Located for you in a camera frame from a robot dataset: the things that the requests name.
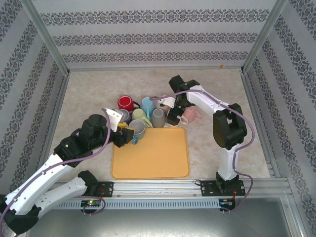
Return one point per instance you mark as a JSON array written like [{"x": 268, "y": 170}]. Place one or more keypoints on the salmon pink faceted mug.
[{"x": 191, "y": 114}]

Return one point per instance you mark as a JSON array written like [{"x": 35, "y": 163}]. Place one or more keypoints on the lilac mug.
[{"x": 126, "y": 116}]

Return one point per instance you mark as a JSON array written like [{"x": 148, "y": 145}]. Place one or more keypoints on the teal blue faceted mug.
[{"x": 139, "y": 128}]

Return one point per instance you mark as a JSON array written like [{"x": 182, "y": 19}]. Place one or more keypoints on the grey mug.
[{"x": 158, "y": 118}]

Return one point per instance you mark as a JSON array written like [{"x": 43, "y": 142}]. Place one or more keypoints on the yellow-green mug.
[{"x": 138, "y": 116}]

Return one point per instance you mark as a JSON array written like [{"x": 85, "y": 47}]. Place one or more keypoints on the red mug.
[{"x": 125, "y": 103}]

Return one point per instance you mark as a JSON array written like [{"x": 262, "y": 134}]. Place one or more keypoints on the light blue mug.
[{"x": 147, "y": 105}]

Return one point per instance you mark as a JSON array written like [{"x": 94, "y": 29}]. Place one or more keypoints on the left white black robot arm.
[{"x": 49, "y": 170}]

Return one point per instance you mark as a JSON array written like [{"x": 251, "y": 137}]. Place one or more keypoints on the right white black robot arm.
[{"x": 228, "y": 163}]

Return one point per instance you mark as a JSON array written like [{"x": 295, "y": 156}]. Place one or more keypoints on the orange plastic tray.
[{"x": 160, "y": 153}]

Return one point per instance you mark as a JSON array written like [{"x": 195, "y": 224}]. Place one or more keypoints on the left small circuit board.
[{"x": 91, "y": 203}]

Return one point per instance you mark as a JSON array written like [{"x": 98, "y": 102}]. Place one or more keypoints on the small circuit board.
[
  {"x": 225, "y": 203},
  {"x": 91, "y": 203}
]

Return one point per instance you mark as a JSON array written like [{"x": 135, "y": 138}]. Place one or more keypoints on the grey metal sheet panel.
[{"x": 158, "y": 224}]

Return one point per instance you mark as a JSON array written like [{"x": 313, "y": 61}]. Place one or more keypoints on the right small circuit board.
[{"x": 225, "y": 203}]

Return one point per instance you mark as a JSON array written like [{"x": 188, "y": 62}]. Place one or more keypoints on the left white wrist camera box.
[{"x": 113, "y": 118}]

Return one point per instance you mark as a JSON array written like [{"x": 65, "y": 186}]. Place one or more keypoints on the aluminium table side rail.
[
  {"x": 61, "y": 93},
  {"x": 248, "y": 89}
]

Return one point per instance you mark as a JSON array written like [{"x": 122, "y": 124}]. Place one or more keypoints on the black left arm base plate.
[{"x": 108, "y": 188}]

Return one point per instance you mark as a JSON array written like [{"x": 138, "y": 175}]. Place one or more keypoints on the aluminium mounting rail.
[{"x": 158, "y": 188}]

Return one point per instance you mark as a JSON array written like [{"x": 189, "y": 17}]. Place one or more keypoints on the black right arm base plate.
[{"x": 207, "y": 188}]

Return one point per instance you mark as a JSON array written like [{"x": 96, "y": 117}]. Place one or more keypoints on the aluminium frame post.
[
  {"x": 48, "y": 39},
  {"x": 264, "y": 37}
]

